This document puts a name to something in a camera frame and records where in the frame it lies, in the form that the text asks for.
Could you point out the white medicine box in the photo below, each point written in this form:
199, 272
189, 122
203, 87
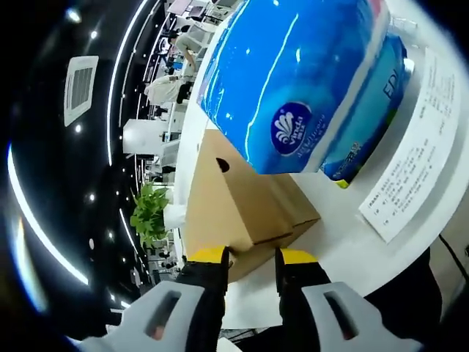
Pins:
410, 154

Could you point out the black stool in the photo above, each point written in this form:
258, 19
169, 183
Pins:
185, 92

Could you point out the brown cardboard shoe box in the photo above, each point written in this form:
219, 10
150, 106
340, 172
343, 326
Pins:
220, 205

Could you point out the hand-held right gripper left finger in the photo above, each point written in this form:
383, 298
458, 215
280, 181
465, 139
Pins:
161, 315

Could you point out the light blue wet wipes pack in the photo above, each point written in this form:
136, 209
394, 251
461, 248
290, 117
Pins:
388, 91

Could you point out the green potted plant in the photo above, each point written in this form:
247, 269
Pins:
150, 212

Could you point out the white square pillar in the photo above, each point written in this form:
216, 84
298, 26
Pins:
146, 135

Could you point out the long ceiling light strip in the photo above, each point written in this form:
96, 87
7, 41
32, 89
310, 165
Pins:
113, 91
33, 223

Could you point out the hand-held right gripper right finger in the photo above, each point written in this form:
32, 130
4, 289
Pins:
348, 319

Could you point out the ceiling air conditioner vent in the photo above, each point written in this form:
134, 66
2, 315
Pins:
80, 89

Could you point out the blue tissue pack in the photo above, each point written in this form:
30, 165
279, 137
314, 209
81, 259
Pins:
278, 73

